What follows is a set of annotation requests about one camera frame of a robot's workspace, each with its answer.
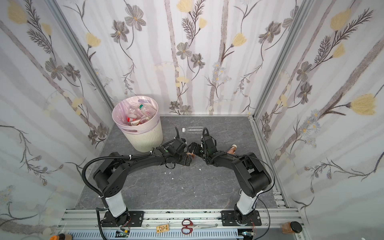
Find clear ribbed white-cap bottle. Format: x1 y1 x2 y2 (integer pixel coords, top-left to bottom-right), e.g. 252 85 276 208
182 126 204 133

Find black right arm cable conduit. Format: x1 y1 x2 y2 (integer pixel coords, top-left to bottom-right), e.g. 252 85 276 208
201 127 211 151

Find amber jar black lid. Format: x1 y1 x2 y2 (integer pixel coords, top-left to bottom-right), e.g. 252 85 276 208
281 221 303 235

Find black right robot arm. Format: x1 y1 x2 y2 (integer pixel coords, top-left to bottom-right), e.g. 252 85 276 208
188 135 272 224

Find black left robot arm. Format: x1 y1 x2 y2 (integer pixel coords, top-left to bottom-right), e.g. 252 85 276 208
87 139 194 228

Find red handled scissors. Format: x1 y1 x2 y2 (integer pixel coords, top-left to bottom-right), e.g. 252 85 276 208
181 219 218 235

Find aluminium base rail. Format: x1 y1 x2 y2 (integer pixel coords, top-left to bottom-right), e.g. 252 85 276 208
54 209 310 240

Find clear green-cap bottle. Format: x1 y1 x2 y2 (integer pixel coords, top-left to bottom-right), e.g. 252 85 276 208
139 104 157 119

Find brown coffee drink bottle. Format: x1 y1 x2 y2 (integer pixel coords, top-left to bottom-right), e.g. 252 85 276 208
187 153 196 159

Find cream waste bin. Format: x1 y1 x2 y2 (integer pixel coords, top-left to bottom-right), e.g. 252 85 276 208
111 95 164 153

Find black corrugated cable conduit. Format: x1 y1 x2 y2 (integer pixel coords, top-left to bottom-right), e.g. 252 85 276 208
81 153 154 240

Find small yellow tag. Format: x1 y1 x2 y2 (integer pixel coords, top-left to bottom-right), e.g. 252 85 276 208
156 224 170 234

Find small brown tea bottle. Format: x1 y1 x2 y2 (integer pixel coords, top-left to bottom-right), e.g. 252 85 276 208
227 145 237 155

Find yellow red label bottle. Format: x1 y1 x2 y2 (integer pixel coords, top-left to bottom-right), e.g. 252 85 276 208
127 117 150 126

